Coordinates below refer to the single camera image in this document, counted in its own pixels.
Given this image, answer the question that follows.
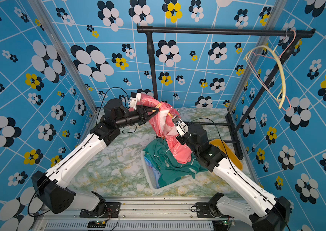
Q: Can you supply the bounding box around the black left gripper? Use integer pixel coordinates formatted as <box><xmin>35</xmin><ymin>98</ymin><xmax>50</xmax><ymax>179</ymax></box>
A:
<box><xmin>116</xmin><ymin>104</ymin><xmax>159</xmax><ymax>130</ymax></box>

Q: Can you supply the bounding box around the pink jacket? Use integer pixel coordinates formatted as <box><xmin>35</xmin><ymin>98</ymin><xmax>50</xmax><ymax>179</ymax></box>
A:
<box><xmin>142</xmin><ymin>94</ymin><xmax>192</xmax><ymax>164</ymax></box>

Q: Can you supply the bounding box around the green jacket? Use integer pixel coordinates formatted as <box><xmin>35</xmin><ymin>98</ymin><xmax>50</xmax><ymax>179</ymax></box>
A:
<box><xmin>144</xmin><ymin>138</ymin><xmax>207</xmax><ymax>188</ymax></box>

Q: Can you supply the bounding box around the pink clothes hanger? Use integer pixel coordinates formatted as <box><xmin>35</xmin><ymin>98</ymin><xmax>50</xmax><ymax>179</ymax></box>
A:
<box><xmin>248</xmin><ymin>29</ymin><xmax>297</xmax><ymax>112</ymax></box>

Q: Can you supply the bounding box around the white hanger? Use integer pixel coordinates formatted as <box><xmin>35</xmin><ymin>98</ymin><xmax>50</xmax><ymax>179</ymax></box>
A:
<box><xmin>243</xmin><ymin>45</ymin><xmax>290</xmax><ymax>111</ymax></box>

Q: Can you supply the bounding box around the wooden hanger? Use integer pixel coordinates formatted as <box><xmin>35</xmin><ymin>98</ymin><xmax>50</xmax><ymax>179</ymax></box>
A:
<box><xmin>152</xmin><ymin>102</ymin><xmax>174</xmax><ymax>120</ymax></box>

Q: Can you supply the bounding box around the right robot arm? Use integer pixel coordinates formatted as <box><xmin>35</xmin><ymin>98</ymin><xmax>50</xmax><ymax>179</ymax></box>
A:
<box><xmin>176</xmin><ymin>123</ymin><xmax>291</xmax><ymax>231</ymax></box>

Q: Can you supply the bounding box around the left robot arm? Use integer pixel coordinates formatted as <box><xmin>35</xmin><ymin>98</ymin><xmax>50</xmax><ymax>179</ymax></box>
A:
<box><xmin>32</xmin><ymin>98</ymin><xmax>160</xmax><ymax>217</ymax></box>

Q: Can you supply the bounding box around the white plastic basket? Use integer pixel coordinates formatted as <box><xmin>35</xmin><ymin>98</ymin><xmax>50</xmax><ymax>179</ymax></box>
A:
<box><xmin>140</xmin><ymin>151</ymin><xmax>193</xmax><ymax>193</ymax></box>

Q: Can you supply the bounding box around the yellow plastic tray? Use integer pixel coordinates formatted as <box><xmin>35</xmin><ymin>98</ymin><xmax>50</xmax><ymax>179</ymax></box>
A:
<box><xmin>209</xmin><ymin>139</ymin><xmax>243</xmax><ymax>170</ymax></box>

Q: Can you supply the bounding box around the black clothes rack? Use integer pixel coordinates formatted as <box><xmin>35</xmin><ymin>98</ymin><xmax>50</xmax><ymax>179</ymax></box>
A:
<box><xmin>137</xmin><ymin>25</ymin><xmax>316</xmax><ymax>160</ymax></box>

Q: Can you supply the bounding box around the small black electronics board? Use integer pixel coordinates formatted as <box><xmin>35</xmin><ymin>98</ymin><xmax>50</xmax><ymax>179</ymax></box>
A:
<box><xmin>87</xmin><ymin>220</ymin><xmax>107</xmax><ymax>229</ymax></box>

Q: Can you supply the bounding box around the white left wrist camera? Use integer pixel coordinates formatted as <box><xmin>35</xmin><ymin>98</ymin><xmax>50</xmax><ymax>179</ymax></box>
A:
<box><xmin>129</xmin><ymin>92</ymin><xmax>143</xmax><ymax>111</ymax></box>

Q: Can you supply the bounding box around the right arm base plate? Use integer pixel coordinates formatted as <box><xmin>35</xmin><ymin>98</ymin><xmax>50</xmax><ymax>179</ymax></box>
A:
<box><xmin>194</xmin><ymin>202</ymin><xmax>228</xmax><ymax>218</ymax></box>

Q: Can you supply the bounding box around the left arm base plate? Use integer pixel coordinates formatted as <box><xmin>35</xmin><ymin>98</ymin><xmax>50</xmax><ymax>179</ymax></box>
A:
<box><xmin>79</xmin><ymin>202</ymin><xmax>122</xmax><ymax>218</ymax></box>

